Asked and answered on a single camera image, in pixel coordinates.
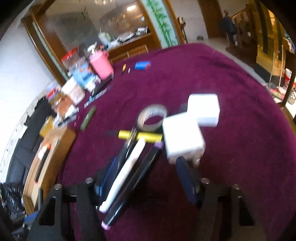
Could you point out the black marker pink cap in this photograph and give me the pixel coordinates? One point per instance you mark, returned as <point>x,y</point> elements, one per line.
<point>118,207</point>

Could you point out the pink sleeved mug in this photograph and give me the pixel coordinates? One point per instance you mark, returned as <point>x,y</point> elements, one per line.
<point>100,63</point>

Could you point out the blue label plastic jar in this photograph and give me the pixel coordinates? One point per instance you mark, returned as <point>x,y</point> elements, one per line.
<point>85,76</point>

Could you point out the white square charger block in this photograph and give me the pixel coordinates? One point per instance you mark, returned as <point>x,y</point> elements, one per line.
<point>183,138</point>

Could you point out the blue battery pack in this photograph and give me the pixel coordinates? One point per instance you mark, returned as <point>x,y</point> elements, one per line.
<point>142,65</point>

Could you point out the purple velvet tablecloth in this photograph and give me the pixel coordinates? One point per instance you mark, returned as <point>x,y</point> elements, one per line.
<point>253,144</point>

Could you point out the bamboo painted pillar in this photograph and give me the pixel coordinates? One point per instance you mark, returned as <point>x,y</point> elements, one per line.
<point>162,22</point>

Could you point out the white marker pen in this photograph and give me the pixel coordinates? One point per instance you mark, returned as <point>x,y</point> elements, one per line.
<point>122,175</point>

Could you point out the red lid plastic jar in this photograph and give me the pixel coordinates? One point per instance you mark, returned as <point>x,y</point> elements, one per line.
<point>70,58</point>

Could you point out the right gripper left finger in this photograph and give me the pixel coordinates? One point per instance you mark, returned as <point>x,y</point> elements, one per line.
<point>69,212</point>

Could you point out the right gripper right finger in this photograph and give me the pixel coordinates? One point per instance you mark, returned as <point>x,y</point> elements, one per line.
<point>223,211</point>

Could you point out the green cylinder tube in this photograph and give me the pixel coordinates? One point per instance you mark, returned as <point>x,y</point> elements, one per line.
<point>88,118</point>

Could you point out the black pen clear tip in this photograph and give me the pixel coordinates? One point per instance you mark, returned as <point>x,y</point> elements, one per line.
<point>128,146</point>

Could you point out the black electrical tape roll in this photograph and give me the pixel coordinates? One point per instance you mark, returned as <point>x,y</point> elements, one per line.
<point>151,111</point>

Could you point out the cardboard tray box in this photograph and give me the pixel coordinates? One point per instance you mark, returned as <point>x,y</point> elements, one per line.
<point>46,166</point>

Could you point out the yellow black pen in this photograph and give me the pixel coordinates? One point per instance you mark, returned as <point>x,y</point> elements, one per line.
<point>149,137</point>

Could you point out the black leather sofa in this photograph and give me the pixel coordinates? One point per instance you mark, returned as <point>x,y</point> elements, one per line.
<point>27,146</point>

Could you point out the white power adapter with prongs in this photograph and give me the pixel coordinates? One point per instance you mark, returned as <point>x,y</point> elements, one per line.
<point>204,107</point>

